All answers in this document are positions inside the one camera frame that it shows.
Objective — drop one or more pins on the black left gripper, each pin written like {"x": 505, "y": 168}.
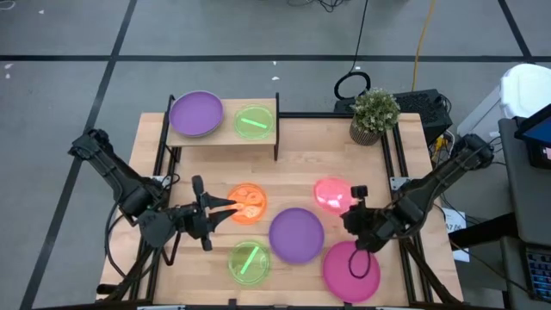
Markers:
{"x": 191, "y": 219}

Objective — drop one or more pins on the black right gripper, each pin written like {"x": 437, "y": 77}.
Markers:
{"x": 370, "y": 226}

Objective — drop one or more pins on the orange translucent plate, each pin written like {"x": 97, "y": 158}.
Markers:
{"x": 254, "y": 206}

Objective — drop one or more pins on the pink translucent plate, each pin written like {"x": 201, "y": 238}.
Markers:
{"x": 331, "y": 194}

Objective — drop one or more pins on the magenta plate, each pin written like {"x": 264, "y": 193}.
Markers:
{"x": 340, "y": 280}

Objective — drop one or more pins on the green translucent plate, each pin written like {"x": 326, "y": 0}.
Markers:
{"x": 249, "y": 262}
{"x": 254, "y": 122}

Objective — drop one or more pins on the purple plate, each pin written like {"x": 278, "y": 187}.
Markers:
{"x": 296, "y": 235}
{"x": 196, "y": 114}

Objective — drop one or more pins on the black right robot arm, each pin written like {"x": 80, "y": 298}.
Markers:
{"x": 435, "y": 181}

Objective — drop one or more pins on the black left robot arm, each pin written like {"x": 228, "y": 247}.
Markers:
{"x": 112, "y": 172}

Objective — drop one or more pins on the white paper sheet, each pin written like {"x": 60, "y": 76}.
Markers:
{"x": 455, "y": 224}

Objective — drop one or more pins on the potted plant ribbed pot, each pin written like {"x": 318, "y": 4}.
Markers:
{"x": 373, "y": 114}

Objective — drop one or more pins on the grey side desk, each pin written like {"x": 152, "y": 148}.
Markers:
{"x": 525, "y": 202}

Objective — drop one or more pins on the black keyboard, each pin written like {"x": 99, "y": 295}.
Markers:
{"x": 540, "y": 273}

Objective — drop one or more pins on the black tablet blue screen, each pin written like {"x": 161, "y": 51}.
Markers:
{"x": 538, "y": 131}

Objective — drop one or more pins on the white plastic cover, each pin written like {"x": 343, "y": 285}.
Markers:
{"x": 527, "y": 88}

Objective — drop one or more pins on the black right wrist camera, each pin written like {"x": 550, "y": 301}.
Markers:
{"x": 360, "y": 192}

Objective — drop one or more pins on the wooden shelf black frame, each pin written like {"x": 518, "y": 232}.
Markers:
{"x": 228, "y": 138}

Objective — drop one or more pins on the black table frame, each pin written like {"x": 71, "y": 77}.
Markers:
{"x": 314, "y": 115}

